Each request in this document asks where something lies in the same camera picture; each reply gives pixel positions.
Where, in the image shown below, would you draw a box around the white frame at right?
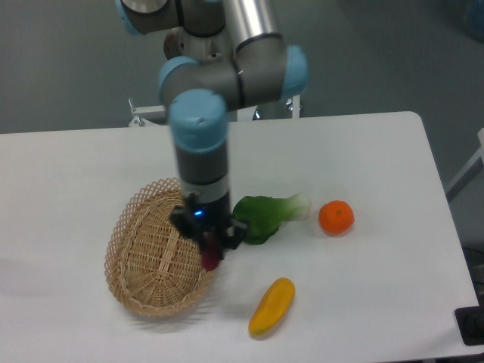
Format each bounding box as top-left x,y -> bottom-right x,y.
444,129 -> 483,203

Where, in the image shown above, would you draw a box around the green bok choy toy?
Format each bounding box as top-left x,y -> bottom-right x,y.
232,193 -> 312,245

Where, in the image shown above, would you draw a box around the black device at edge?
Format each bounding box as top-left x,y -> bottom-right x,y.
455,306 -> 483,346

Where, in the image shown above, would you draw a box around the yellow mango toy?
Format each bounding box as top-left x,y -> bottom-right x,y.
248,278 -> 296,337

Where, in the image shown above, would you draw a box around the woven wicker oval basket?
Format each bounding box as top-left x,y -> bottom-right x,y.
104,178 -> 215,318

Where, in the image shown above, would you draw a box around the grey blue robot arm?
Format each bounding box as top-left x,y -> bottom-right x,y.
116,1 -> 309,269

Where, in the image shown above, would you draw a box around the orange tangerine toy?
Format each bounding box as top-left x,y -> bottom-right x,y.
318,200 -> 355,235

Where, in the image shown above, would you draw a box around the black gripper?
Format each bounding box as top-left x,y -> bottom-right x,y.
169,192 -> 249,260

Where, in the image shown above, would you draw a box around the white metal mounting frame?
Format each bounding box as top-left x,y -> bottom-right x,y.
129,95 -> 305,127

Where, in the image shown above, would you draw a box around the purple sweet potato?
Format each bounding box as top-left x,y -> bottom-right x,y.
200,233 -> 222,271

